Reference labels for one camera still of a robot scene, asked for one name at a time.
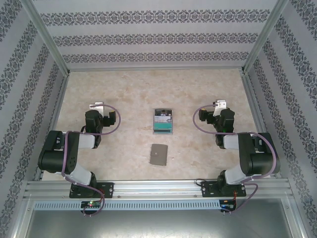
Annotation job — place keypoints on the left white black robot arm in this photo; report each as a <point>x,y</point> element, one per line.
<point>54,153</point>

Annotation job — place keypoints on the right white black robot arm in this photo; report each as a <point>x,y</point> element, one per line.
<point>257,158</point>

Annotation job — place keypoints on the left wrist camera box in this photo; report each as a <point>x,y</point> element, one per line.
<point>97,106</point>

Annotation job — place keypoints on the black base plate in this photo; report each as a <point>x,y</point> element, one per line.
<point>210,189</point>
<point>109,189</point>

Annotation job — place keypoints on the aluminium frame post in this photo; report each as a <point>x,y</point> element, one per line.
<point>266,32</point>
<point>44,34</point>

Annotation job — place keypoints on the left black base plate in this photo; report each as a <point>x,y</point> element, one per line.
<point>109,189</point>

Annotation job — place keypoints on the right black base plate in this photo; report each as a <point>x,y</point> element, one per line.
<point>210,189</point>

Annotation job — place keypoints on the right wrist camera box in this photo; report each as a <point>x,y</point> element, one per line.
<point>221,104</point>

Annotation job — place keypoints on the clear plastic tray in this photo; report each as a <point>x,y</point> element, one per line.
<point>153,121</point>

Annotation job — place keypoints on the aluminium mounting rail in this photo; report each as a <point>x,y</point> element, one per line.
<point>158,188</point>

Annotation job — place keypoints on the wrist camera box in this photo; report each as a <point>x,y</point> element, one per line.
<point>97,106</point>
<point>221,104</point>

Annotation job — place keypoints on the aluminium side rail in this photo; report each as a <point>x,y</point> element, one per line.
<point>55,119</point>
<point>252,99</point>

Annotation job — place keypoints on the dark printed card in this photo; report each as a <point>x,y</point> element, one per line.
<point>163,112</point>

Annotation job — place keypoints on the grey leather card holder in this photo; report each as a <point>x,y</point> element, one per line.
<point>158,158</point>

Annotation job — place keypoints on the grey metal sheet panel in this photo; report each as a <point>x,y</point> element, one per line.
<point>158,223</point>

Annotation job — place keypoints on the pale grey card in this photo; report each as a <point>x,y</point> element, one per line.
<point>162,120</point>

